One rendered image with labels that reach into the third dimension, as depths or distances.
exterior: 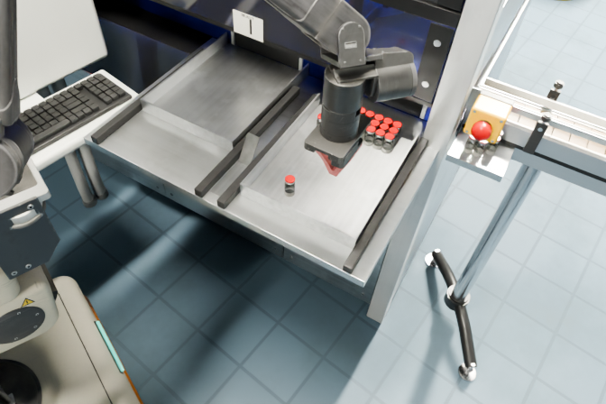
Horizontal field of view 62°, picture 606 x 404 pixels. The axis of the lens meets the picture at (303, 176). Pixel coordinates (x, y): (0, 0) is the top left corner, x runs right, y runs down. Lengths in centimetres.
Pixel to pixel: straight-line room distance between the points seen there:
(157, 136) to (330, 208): 43
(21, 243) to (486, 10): 90
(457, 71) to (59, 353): 128
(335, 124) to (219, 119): 54
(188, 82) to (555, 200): 175
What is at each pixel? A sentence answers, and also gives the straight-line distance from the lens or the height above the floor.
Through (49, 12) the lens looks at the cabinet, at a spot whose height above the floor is 100.
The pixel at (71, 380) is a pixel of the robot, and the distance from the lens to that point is 159.
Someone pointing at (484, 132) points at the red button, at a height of 101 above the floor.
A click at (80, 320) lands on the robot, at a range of 167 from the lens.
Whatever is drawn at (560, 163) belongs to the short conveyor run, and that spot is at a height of 88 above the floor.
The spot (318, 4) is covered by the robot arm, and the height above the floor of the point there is 137.
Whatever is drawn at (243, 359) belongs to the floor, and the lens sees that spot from 182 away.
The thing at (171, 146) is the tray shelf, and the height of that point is 88.
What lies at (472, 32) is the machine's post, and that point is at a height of 118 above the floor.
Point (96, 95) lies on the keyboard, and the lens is 143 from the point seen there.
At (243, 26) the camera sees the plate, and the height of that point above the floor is 101.
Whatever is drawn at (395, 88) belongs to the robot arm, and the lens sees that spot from 71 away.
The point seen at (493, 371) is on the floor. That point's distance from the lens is 195.
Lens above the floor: 169
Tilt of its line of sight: 48 degrees down
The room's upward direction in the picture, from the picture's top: 4 degrees clockwise
